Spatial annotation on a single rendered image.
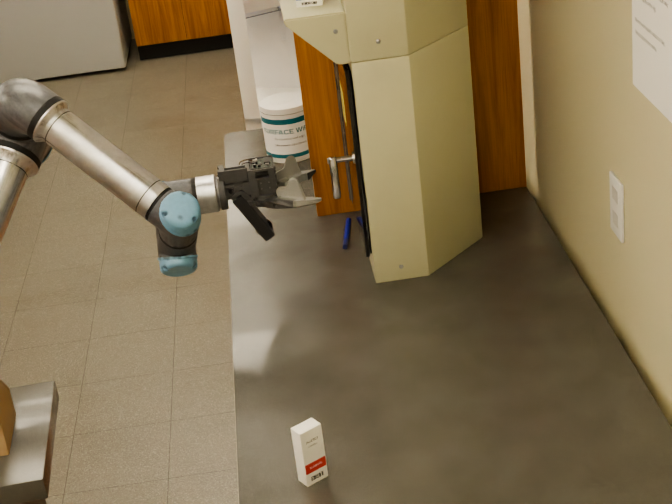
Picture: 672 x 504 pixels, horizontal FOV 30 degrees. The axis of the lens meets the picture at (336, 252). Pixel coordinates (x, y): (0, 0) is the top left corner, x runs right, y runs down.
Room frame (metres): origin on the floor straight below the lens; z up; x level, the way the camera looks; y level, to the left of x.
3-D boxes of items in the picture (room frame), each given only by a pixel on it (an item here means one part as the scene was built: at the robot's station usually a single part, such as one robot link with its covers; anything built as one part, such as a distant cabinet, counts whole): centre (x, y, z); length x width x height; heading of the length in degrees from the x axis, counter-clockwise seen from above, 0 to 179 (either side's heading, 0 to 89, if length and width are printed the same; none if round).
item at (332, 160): (2.32, -0.03, 1.17); 0.05 x 0.03 x 0.10; 92
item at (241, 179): (2.32, 0.16, 1.17); 0.12 x 0.08 x 0.09; 92
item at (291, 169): (2.38, 0.07, 1.17); 0.09 x 0.03 x 0.06; 128
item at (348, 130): (2.43, -0.06, 1.19); 0.30 x 0.01 x 0.40; 2
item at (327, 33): (2.43, -0.01, 1.46); 0.32 x 0.12 x 0.10; 2
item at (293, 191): (2.26, 0.06, 1.17); 0.09 x 0.03 x 0.06; 56
